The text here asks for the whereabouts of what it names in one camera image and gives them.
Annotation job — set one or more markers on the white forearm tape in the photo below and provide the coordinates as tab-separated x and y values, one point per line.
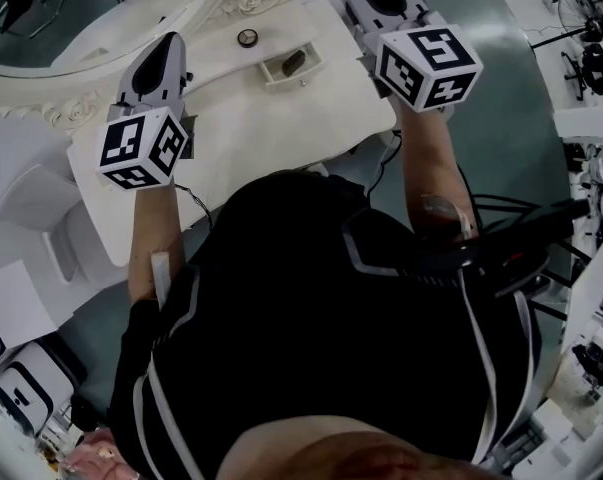
160	278
465	225

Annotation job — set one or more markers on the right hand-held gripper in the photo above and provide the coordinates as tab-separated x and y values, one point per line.
421	63

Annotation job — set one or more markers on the white vanity drawer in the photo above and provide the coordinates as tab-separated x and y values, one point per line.
281	82

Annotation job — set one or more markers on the white box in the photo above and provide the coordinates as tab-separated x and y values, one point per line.
16	303

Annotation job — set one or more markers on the white vanity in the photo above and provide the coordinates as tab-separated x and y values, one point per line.
261	123

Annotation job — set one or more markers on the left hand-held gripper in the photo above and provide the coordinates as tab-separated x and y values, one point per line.
141	143

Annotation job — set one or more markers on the round makeup compact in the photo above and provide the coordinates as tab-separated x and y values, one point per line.
247	38

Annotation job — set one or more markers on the white panel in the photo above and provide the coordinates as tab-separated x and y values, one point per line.
588	288

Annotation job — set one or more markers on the oval white-framed mirror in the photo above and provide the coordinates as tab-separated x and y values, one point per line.
56	28

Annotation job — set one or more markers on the black body-worn device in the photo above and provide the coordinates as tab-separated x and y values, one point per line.
506	248

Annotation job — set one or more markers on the white chair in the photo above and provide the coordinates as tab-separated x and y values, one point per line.
36	198

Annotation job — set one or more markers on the person's right forearm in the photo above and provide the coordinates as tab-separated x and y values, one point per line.
431	168

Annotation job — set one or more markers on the person's left forearm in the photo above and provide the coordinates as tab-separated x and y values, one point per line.
148	228

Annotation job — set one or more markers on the pink floral cloth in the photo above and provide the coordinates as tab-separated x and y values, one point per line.
96	458

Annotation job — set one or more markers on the person's black shirt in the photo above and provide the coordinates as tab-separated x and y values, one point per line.
306	293

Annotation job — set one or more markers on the black makeup case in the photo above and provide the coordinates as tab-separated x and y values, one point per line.
293	63

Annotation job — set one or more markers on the black office chair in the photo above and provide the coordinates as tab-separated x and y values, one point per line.
593	70

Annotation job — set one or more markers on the white and black appliance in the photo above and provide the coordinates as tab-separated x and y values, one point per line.
36	383

